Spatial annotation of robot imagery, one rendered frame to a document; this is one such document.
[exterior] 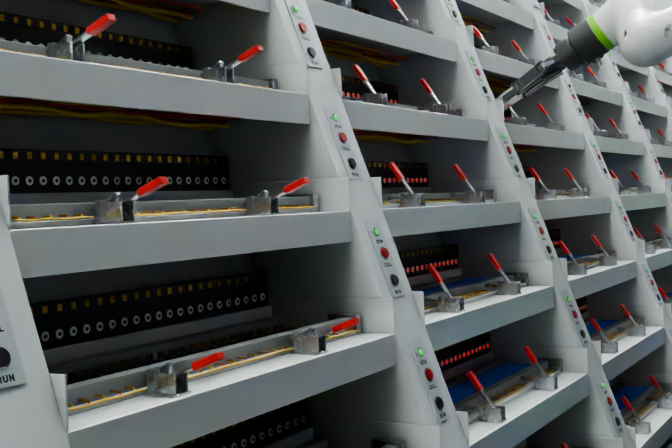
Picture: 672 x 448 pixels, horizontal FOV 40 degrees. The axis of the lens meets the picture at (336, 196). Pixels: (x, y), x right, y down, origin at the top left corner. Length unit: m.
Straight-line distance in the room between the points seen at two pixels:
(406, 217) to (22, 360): 0.81
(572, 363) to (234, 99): 1.02
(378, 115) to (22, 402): 0.91
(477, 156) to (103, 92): 1.12
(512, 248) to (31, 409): 1.34
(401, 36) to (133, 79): 0.83
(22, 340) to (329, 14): 0.92
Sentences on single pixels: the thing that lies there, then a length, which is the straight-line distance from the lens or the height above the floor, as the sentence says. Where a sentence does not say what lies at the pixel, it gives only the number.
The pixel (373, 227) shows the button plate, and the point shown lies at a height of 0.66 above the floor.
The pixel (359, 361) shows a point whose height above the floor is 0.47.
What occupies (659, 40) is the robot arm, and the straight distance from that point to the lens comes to 2.05.
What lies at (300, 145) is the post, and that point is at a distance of 1.40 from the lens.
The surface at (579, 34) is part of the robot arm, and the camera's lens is 2.19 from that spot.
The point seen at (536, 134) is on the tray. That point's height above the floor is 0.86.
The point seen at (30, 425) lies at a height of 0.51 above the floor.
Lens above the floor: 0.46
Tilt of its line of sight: 11 degrees up
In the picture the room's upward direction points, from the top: 20 degrees counter-clockwise
